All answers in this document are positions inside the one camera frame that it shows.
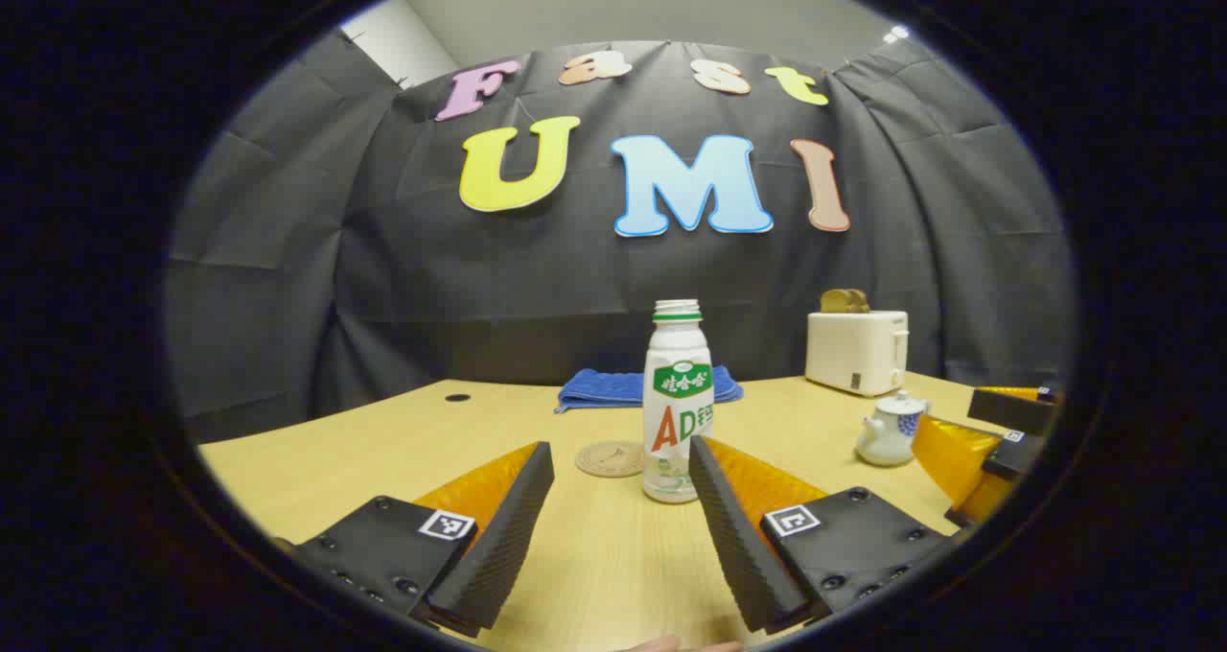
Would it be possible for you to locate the round woven coaster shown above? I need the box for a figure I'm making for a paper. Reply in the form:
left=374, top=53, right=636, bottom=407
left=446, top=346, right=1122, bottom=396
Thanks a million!
left=575, top=441, right=646, bottom=478

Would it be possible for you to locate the black backdrop cloth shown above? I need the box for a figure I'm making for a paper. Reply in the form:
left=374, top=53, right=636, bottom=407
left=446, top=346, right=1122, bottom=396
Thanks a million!
left=163, top=34, right=1079, bottom=442

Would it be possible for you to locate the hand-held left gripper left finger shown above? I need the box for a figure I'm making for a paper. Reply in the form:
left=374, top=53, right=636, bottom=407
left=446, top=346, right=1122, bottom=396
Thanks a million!
left=288, top=441, right=556, bottom=640

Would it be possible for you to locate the white blue-patterned teacup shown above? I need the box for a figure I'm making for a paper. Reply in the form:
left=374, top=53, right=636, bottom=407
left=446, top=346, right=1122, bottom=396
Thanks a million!
left=855, top=405, right=926, bottom=468

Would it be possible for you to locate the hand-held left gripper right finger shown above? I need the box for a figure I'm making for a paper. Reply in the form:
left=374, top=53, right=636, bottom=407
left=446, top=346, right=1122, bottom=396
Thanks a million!
left=688, top=434, right=961, bottom=635

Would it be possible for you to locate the blue folded towel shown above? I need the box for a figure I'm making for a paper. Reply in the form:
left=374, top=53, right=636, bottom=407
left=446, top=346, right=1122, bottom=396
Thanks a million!
left=554, top=365, right=745, bottom=414

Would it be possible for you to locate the white toaster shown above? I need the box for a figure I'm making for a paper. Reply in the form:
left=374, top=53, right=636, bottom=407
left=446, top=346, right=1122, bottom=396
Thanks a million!
left=805, top=310, right=910, bottom=398

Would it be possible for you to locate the white water bottle green label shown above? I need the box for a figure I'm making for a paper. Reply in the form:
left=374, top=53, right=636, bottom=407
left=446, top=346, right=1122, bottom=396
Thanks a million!
left=642, top=299, right=715, bottom=505

